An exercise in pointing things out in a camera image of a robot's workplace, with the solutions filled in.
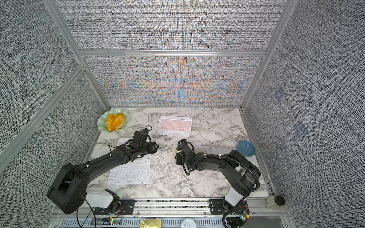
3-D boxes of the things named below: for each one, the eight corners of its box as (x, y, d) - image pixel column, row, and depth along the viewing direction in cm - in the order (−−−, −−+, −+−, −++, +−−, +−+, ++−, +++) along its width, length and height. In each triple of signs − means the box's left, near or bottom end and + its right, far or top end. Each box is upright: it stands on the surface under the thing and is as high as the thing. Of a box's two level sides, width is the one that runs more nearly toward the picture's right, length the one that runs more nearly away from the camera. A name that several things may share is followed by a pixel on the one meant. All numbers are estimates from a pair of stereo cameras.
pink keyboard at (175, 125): (158, 135, 105) (157, 132, 102) (160, 118, 115) (160, 115, 113) (192, 135, 105) (192, 132, 102) (191, 118, 115) (191, 115, 113)
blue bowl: (239, 156, 93) (240, 154, 91) (235, 142, 100) (236, 140, 98) (255, 156, 93) (257, 154, 91) (250, 142, 100) (252, 140, 98)
